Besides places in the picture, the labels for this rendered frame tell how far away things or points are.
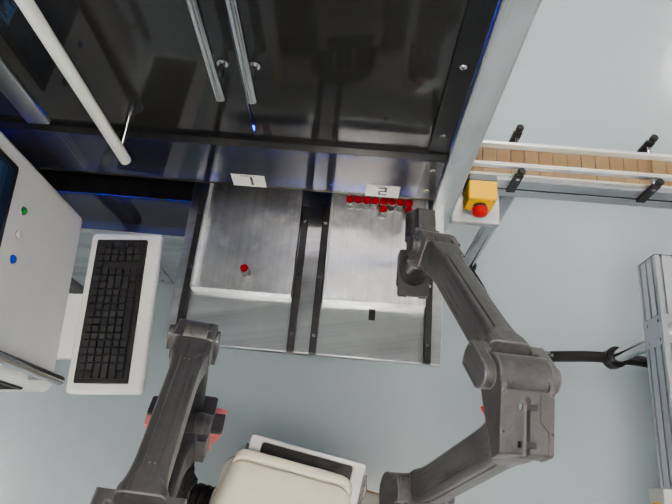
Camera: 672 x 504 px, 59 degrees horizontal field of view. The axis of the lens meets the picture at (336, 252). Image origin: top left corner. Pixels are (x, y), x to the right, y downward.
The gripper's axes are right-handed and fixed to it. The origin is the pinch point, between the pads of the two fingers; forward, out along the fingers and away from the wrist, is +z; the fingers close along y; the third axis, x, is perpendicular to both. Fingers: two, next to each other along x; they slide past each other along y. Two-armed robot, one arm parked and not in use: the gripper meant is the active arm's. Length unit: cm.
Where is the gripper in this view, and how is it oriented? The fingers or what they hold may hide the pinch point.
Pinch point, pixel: (408, 285)
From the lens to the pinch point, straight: 135.2
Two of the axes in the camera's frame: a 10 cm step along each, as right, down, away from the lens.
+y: 0.8, -9.3, 3.5
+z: 0.0, 3.5, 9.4
